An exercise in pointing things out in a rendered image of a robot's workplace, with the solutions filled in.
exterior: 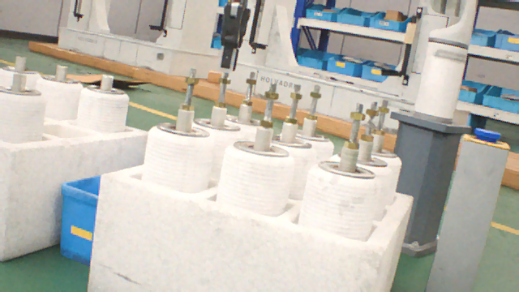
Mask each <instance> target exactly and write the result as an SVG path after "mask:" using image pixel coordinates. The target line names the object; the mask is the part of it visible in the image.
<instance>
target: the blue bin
mask: <svg viewBox="0 0 519 292"><path fill-rule="evenodd" d="M102 175H103V174H102ZM102 175H97V176H93V177H89V178H81V179H77V180H74V181H70V182H64V183H63V184H62V187H61V193H62V194H63V197H62V228H61V239H60V246H61V250H60V254H61V256H65V257H67V258H69V259H71V260H74V261H77V262H80V263H81V264H85V265H86V266H88V267H90V268H91V262H92V245H93V239H94V233H95V226H96V220H97V218H96V214H97V204H98V198H99V192H100V186H101V176H102Z"/></svg>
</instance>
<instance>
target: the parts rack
mask: <svg viewBox="0 0 519 292"><path fill-rule="evenodd" d="M309 1H311V0H297V2H296V7H295V11H294V17H293V21H292V25H291V33H290V41H291V45H292V50H293V53H294V56H295V58H296V57H297V52H298V45H299V41H300V36H301V31H302V28H303V30H304V32H305V34H306V37H307V40H308V43H309V45H310V47H311V49H313V47H312V45H313V46H314V49H316V50H319V51H321V52H325V53H327V48H328V40H329V36H330V34H331V32H334V33H339V35H345V36H351V37H361V38H367V39H372V40H378V41H383V42H388V43H394V44H400V45H406V43H404V39H405V33H401V32H390V31H384V30H381V29H377V28H365V27H359V26H353V25H347V24H342V23H335V22H328V21H322V20H316V19H305V17H303V15H307V13H304V11H305V10H306V9H307V8H308V7H309V6H310V5H311V4H312V3H313V2H314V1H315V0H312V1H311V2H309ZM335 3H336V0H327V2H326V6H329V7H335ZM481 6H483V7H491V8H499V9H501V10H510V11H519V0H478V5H477V9H476V11H477V13H476V15H475V18H474V24H473V28H475V25H476V22H477V18H478V11H479V9H480V7H481ZM217 14H219V20H218V25H217V33H221V26H222V22H223V19H224V8H223V7H218V8H217ZM306 29H307V30H306ZM309 29H311V30H317V31H320V38H319V42H318V46H317V48H316V46H315V42H314V40H313V38H312V35H311V32H310V30H309ZM307 31H308V34H309V36H310V38H311V41H310V38H309V36H308V34H307ZM311 42H312V44H311ZM209 53H211V54H220V55H221V49H214V48H210V51H209ZM470 57H474V58H477V59H483V60H489V61H493V62H503V63H507V64H508V65H514V66H519V53H517V52H510V51H505V50H500V49H494V48H488V47H482V46H476V45H471V44H469V50H468V54H467V58H466V61H465V67H464V68H465V70H464V74H463V77H462V79H465V75H466V68H467V65H468V61H469V60H470ZM299 67H300V68H299V71H303V72H309V73H315V72H320V73H323V74H325V75H332V77H335V78H340V79H343V80H347V81H351V82H353V83H356V84H362V85H367V86H372V87H375V88H378V87H379V84H381V83H379V82H375V81H370V80H365V79H359V78H354V77H349V76H346V75H339V74H338V73H333V72H329V71H322V70H318V69H314V68H309V67H301V66H299ZM457 108H461V109H462V110H468V111H471V113H472V114H478V115H482V116H485V117H489V118H495V119H499V120H504V121H506V122H514V123H516V124H519V114H515V113H510V112H506V111H503V110H498V109H492V108H487V107H483V106H482V105H473V104H469V103H467V102H464V101H457Z"/></svg>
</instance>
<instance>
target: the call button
mask: <svg viewBox="0 0 519 292"><path fill-rule="evenodd" d="M475 134H477V137H476V138H477V139H480V140H486V141H489V142H494V143H496V141H497V139H500V137H501V134H500V133H498V132H495V131H489V130H484V129H480V128H477V129H475Z"/></svg>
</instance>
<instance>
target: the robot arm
mask: <svg viewBox="0 0 519 292"><path fill-rule="evenodd" d="M247 2H248V0H231V1H230V2H227V3H226V4H225V7H224V19H223V22H222V26H221V31H222V34H221V45H223V46H224V47H223V46H222V47H221V56H220V62H219V63H218V68H217V70H218V71H221V72H225V73H231V72H232V71H235V69H236V64H237V59H238V55H239V49H238V48H240V49H241V47H242V43H243V37H244V36H245V35H246V32H247V22H248V21H249V19H250V15H251V10H250V8H247ZM430 2H431V8H432V10H433V11H434V12H435V13H437V14H441V15H449V16H454V17H459V18H460V19H459V21H458V22H457V23H456V24H454V25H453V26H451V27H448V28H442V29H439V28H437V29H434V30H432V31H431V32H430V34H429V37H428V42H427V51H426V55H425V58H424V62H423V66H422V72H421V76H420V83H419V87H418V93H417V98H416V102H415V105H414V112H413V116H416V117H419V118H425V119H429V120H433V121H437V122H441V123H446V124H452V120H453V114H454V110H455V107H456V103H457V98H458V91H459V87H460V84H461V77H462V74H463V71H464V64H465V57H466V54H467V49H468V47H469V46H468V43H469V39H470V34H471V29H472V27H473V26H472V23H473V21H474V16H475V13H476V9H477V5H478V0H430ZM232 35H234V36H232Z"/></svg>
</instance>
